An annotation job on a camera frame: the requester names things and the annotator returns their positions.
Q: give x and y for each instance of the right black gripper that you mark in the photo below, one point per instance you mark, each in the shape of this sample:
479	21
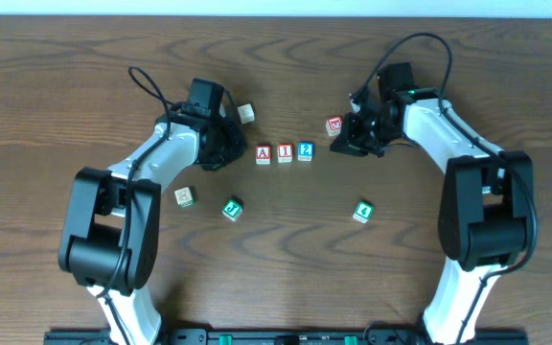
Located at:
353	139

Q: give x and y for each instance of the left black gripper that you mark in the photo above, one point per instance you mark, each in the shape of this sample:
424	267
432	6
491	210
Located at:
231	145

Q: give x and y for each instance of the blue number 2 block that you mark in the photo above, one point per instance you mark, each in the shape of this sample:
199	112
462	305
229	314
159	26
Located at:
305	151

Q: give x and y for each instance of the red letter A block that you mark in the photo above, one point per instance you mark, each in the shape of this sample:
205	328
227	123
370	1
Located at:
263	154

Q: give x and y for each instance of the red letter I block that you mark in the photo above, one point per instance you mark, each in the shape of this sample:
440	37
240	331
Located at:
285	153

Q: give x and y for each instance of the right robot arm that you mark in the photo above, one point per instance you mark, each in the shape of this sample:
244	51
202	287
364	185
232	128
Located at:
486	215

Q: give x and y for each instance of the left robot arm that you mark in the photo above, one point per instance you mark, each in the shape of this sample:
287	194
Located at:
110	235

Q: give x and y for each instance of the red letter E block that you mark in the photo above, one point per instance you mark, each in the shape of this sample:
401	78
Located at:
334	125

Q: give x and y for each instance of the blue letter P block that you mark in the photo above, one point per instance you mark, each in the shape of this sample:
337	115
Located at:
246	113

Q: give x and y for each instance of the green number 4 block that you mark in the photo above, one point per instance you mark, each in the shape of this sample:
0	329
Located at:
363	212

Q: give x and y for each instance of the green letter R butterfly block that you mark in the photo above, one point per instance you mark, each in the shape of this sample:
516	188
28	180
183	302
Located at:
184	197

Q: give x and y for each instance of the green letter J block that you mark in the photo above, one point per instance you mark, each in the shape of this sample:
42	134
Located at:
232	209

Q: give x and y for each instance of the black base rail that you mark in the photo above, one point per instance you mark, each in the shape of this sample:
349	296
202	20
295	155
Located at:
379	336

